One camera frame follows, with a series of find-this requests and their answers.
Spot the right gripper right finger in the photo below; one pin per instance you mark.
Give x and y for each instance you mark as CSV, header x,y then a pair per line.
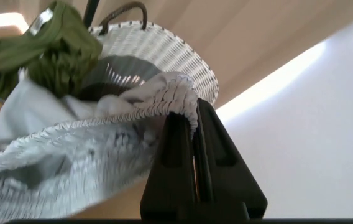
x,y
235,199

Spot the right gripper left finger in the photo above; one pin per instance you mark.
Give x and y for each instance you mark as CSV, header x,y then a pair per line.
x,y
170,193

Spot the pale grey shorts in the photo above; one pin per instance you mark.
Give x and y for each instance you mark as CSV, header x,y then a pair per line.
x,y
55,161

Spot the white laundry basket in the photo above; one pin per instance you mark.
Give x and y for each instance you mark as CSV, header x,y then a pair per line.
x,y
164,46

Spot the black clothes rack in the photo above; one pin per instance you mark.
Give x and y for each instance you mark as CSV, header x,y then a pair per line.
x,y
90,12

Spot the green garment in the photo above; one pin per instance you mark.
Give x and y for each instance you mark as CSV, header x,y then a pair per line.
x,y
55,46

